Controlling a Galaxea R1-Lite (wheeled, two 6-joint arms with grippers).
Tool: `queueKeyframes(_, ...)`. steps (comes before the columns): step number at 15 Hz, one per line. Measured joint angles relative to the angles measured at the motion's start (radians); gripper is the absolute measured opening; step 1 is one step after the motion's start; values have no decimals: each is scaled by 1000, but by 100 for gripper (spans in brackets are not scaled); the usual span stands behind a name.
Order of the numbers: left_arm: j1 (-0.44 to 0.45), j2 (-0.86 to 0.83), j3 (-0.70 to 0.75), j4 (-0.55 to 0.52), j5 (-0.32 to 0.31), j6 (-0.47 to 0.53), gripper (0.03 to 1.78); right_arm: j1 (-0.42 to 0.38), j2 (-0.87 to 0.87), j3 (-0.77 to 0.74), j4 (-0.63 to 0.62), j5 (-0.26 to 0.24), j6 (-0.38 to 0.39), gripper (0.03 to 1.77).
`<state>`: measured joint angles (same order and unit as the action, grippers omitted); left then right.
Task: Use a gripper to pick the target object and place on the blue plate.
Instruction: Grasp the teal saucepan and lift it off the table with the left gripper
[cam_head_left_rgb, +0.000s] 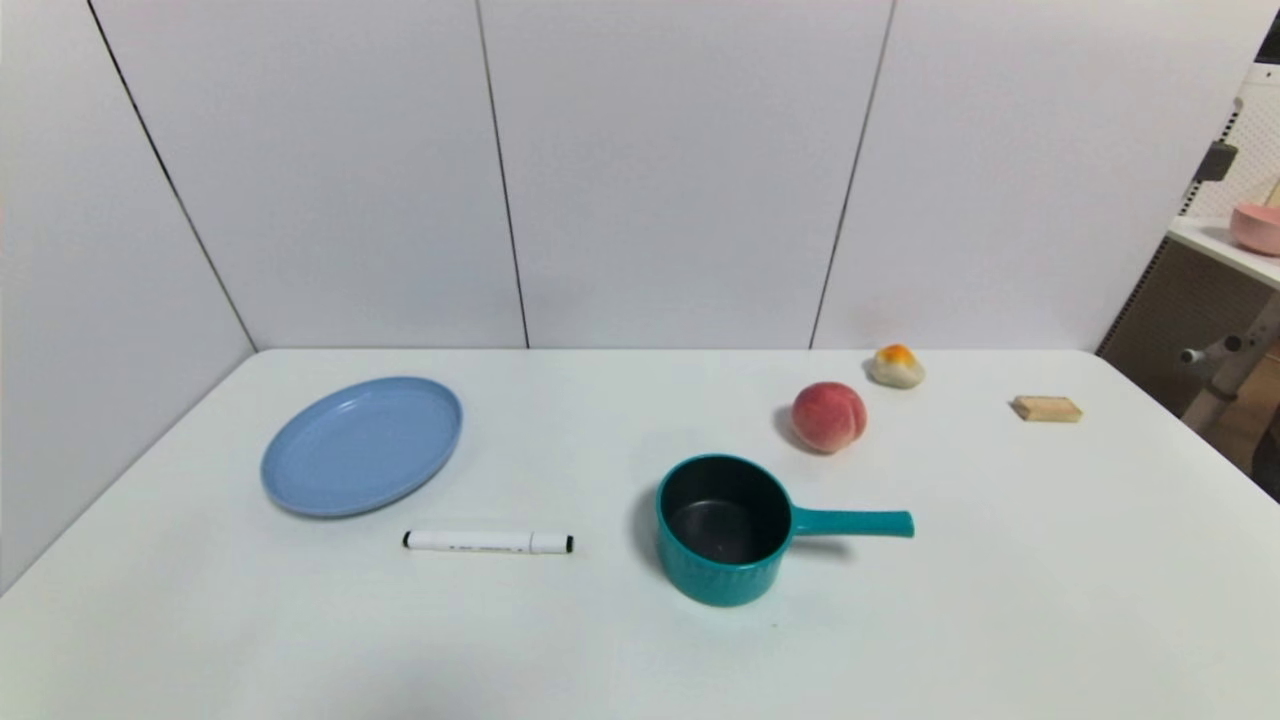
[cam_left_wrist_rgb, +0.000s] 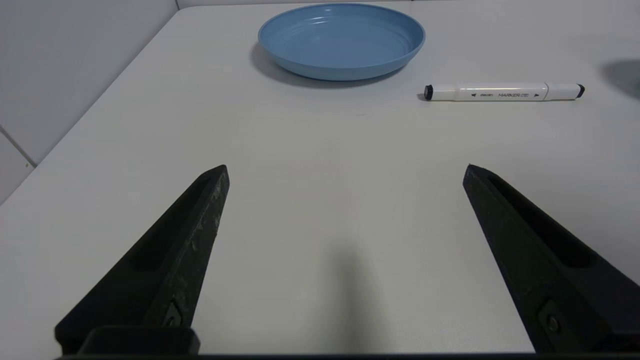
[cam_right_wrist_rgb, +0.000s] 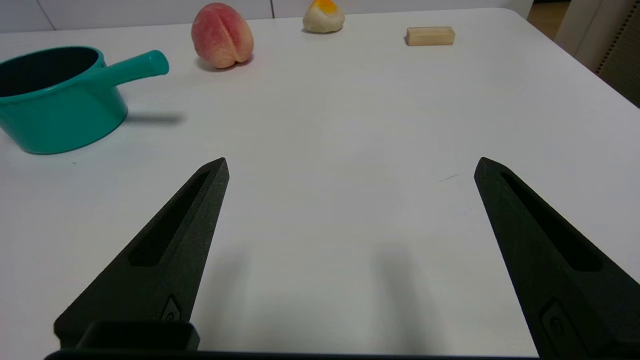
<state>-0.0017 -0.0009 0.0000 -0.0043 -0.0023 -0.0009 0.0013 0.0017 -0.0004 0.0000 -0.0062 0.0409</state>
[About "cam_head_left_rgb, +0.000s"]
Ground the white shelf board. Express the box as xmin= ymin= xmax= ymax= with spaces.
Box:
xmin=1167 ymin=218 xmax=1280 ymax=291

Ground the pink peach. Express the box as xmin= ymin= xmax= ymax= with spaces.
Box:
xmin=791 ymin=381 xmax=868 ymax=455

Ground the pink bowl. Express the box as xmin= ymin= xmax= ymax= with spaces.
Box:
xmin=1230 ymin=203 xmax=1280 ymax=257

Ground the small wooden block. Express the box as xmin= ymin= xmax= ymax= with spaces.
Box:
xmin=1012 ymin=396 xmax=1084 ymax=423

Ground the brown perforated panel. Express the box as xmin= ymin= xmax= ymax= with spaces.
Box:
xmin=1097 ymin=238 xmax=1271 ymax=419

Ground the white bun with orange top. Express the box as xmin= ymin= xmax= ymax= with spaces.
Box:
xmin=868 ymin=344 xmax=926 ymax=390

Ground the black box on pegboard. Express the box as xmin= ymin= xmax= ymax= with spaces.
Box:
xmin=1192 ymin=141 xmax=1239 ymax=183

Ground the white marker pen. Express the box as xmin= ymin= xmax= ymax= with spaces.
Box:
xmin=403 ymin=531 xmax=575 ymax=555

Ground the white pegboard panel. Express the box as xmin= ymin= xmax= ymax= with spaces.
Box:
xmin=1180 ymin=70 xmax=1280 ymax=231

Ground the blue oval plate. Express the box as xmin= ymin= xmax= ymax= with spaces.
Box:
xmin=261 ymin=376 xmax=464 ymax=518

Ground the teal saucepan with handle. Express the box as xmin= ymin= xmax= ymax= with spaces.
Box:
xmin=656 ymin=454 xmax=915 ymax=608

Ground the grey metal stand leg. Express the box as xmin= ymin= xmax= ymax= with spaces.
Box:
xmin=1178 ymin=290 xmax=1280 ymax=433

